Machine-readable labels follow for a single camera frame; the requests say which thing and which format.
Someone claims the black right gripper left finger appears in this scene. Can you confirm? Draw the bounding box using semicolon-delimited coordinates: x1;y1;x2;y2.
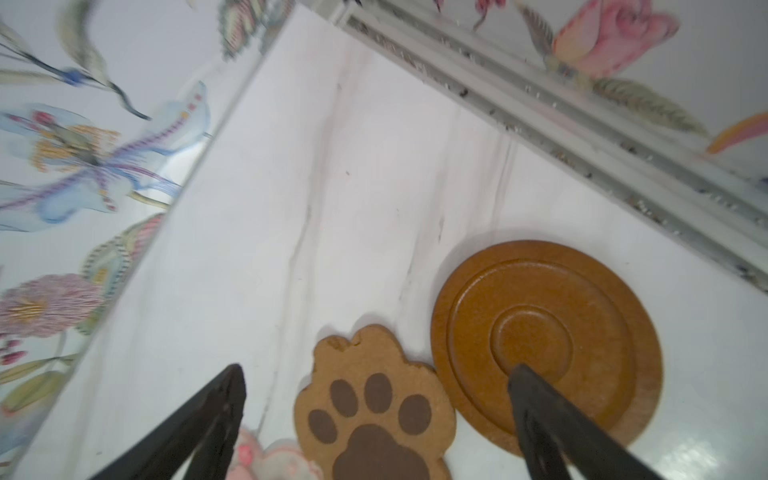
94;364;246;479

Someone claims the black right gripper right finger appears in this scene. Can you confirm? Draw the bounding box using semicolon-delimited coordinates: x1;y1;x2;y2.
507;364;659;479

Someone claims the brown wooden round coaster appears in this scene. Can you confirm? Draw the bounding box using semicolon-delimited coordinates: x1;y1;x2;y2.
431;240;663;454

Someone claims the pink flower coaster right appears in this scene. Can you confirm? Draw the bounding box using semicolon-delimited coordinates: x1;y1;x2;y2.
225;427;324;480

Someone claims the cork paw coaster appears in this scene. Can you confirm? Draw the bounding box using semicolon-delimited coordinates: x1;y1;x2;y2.
294;324;456;479

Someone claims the aluminium corner post right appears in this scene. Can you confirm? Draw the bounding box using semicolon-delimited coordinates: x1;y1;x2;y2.
312;1;767;290

